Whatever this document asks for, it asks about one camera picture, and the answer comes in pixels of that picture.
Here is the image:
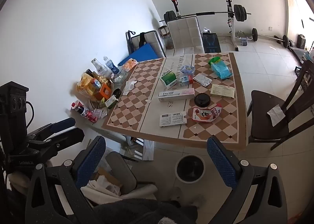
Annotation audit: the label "orange box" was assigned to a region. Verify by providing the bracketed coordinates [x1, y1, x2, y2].
[94, 83, 112, 102]

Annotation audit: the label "blue printed packet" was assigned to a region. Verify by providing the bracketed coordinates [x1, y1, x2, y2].
[180, 65, 195, 76]

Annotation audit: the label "white barcode box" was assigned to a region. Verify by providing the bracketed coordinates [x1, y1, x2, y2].
[159, 111, 187, 127]

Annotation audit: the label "white barbell rack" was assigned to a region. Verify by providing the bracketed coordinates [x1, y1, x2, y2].
[169, 0, 246, 51]

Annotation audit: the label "brown cardboard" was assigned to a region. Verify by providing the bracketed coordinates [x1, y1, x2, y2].
[98, 168, 123, 188]

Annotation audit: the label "round white trash bin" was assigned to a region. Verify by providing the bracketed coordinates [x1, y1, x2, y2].
[175, 155, 206, 184]

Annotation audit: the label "silver blister pack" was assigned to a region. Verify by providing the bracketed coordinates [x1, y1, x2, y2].
[193, 74, 212, 87]

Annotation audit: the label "yellow snack bag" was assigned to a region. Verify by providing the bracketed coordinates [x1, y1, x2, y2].
[77, 73, 99, 96]

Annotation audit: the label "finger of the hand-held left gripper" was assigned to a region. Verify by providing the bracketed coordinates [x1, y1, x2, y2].
[47, 128, 85, 152]
[32, 118, 76, 140]

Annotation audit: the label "long pink white toothpaste box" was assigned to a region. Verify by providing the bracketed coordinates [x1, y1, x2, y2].
[158, 88, 195, 102]

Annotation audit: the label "small blue white carton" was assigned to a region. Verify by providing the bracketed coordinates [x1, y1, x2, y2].
[178, 75, 194, 87]

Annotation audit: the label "green and white box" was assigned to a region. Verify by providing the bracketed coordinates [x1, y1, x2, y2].
[159, 69, 179, 89]

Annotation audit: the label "red snack packet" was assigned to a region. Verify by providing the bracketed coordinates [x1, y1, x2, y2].
[192, 103, 222, 123]

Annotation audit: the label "white folded cardboard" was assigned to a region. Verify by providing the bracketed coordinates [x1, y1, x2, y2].
[141, 139, 155, 161]

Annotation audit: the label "small green carton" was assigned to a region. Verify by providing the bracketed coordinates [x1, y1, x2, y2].
[105, 95, 119, 109]

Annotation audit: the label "crumpled white paper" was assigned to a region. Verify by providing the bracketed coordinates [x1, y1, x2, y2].
[122, 80, 138, 96]

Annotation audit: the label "blue folded mat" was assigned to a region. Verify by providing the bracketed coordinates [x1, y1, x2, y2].
[118, 43, 160, 66]

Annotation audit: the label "barbell with black plates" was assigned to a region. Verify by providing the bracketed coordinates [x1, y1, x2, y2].
[159, 5, 252, 23]

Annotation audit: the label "beige padded chair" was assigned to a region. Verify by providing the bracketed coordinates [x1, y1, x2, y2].
[167, 17, 205, 54]

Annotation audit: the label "black cable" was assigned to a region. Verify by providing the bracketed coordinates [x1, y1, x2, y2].
[26, 101, 35, 131]

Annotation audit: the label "red label cola bottle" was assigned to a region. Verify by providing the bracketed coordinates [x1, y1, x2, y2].
[71, 100, 99, 123]

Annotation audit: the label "brown wooden stool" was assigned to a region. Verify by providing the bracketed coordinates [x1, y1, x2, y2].
[158, 26, 171, 50]

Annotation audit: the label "dark wooden chair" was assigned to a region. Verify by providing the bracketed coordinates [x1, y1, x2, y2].
[247, 60, 314, 151]

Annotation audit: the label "blue packet with green top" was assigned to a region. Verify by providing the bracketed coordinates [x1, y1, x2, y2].
[208, 57, 233, 80]

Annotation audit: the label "clear glass bottle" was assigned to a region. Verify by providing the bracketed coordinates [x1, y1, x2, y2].
[91, 58, 105, 75]

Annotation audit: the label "white tissue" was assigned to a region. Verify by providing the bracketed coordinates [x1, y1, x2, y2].
[267, 105, 286, 127]

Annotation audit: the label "person's black fleece pants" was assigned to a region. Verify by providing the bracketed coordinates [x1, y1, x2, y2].
[92, 198, 199, 224]

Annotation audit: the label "white cloth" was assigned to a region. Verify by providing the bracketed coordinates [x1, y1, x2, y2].
[81, 180, 157, 206]

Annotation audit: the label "orange packet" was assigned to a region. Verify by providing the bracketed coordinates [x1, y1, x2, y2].
[121, 58, 138, 72]

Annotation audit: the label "ab wheel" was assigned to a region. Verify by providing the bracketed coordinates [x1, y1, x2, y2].
[237, 30, 253, 46]

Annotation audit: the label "black round lid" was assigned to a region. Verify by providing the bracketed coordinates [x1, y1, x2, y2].
[194, 93, 211, 107]

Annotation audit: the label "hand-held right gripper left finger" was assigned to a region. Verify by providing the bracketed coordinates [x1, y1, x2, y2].
[25, 136, 107, 224]

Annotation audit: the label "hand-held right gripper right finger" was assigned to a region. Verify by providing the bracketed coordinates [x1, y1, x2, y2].
[207, 136, 287, 224]

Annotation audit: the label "blue label plastic bottle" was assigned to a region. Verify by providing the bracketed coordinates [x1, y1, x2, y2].
[103, 56, 120, 75]

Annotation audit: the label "crumpled clear wrapper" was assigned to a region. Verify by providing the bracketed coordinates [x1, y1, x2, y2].
[93, 107, 108, 119]

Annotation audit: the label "checkered dining table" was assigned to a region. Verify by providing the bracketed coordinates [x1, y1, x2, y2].
[71, 52, 248, 149]

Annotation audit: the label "clear plastic bag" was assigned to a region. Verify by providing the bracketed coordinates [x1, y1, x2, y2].
[93, 175, 121, 195]

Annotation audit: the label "pale yellow flat box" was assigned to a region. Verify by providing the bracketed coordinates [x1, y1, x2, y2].
[210, 84, 235, 98]

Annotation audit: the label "small barbell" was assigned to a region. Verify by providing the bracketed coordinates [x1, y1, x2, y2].
[251, 28, 290, 48]

